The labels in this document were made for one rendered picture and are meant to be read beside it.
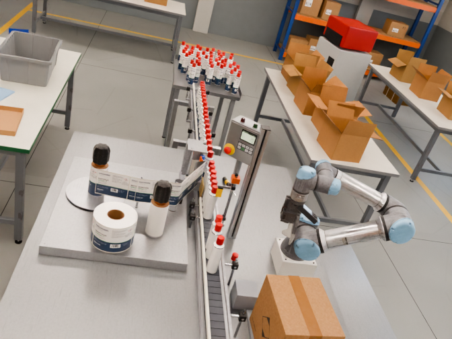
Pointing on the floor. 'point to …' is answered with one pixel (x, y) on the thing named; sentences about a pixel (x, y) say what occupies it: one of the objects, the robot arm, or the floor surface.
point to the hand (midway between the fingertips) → (290, 236)
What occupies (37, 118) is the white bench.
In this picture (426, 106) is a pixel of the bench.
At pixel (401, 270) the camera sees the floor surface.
